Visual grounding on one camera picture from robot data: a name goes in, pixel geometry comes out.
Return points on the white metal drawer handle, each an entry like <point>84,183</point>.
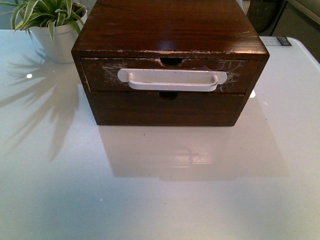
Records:
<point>172,79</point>

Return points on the dark wooden drawer cabinet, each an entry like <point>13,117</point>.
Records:
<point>171,30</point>

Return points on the white plant pot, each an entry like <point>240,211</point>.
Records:
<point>57,34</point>

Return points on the black white label sticker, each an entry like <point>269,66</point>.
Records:
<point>275,41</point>

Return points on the green striped spider plant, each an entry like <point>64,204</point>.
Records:
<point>47,14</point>

